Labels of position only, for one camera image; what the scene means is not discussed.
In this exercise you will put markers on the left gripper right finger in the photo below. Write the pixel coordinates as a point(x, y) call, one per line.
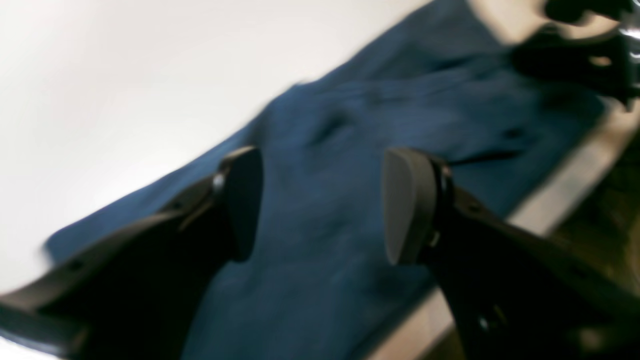
point(513, 295)

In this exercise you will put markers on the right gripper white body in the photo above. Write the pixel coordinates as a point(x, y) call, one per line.
point(607, 63)

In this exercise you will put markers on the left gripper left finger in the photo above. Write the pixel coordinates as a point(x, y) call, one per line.
point(134, 293)

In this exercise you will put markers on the dark blue T-shirt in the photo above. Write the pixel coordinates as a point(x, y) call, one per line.
point(318, 285)

